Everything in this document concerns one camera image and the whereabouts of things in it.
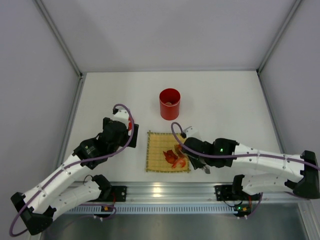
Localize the metal tongs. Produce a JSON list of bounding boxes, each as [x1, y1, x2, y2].
[[178, 146, 211, 174]]

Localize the red strawberry slice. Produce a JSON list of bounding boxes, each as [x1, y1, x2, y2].
[[163, 150, 178, 165]]

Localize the red bacon slice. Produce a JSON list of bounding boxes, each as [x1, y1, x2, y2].
[[171, 158, 186, 169]]

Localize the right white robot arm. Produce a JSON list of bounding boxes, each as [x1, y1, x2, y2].
[[181, 137, 320, 199]]

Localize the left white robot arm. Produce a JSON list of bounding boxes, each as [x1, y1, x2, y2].
[[10, 110, 139, 235]]

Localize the bamboo tray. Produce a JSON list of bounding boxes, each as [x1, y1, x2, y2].
[[145, 131, 191, 173]]

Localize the red cylindrical container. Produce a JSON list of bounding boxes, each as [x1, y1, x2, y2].
[[159, 88, 181, 121]]

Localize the red lid with handle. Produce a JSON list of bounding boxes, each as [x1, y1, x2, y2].
[[128, 117, 134, 131]]

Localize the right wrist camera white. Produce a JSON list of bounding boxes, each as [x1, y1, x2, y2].
[[183, 126, 202, 140]]

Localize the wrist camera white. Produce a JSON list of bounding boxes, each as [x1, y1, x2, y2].
[[183, 126, 202, 140], [111, 106, 130, 128]]

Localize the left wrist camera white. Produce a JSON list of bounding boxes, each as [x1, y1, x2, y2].
[[111, 106, 130, 128]]

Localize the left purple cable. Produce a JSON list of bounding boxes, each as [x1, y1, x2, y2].
[[8, 103, 136, 237]]

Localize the purple cable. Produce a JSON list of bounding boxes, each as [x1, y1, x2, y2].
[[8, 103, 136, 237], [170, 122, 320, 218]]

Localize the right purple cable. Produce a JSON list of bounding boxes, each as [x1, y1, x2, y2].
[[170, 122, 320, 218]]

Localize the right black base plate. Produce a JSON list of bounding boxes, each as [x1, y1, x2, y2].
[[214, 184, 261, 202]]

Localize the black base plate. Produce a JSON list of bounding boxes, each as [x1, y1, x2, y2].
[[106, 185, 127, 203], [214, 184, 261, 202]]

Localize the aluminium mounting rail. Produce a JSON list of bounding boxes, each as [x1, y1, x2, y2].
[[64, 181, 310, 204]]

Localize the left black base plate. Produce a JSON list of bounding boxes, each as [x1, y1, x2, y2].
[[106, 185, 127, 203]]

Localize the left aluminium frame post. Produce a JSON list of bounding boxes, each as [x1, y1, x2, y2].
[[33, 0, 84, 163]]

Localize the aluminium frame post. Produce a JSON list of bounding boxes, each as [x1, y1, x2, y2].
[[256, 0, 305, 153], [33, 0, 84, 163]]

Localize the slotted cable duct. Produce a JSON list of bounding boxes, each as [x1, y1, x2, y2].
[[66, 204, 237, 215]]

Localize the right aluminium frame post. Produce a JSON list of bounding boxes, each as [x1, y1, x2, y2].
[[256, 0, 305, 153]]

